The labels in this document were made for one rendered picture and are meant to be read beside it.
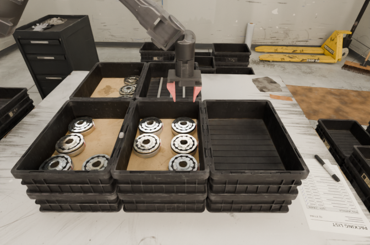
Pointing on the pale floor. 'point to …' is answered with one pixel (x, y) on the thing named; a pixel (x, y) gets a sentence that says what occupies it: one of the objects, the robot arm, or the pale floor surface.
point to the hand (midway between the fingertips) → (184, 98)
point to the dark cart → (56, 49)
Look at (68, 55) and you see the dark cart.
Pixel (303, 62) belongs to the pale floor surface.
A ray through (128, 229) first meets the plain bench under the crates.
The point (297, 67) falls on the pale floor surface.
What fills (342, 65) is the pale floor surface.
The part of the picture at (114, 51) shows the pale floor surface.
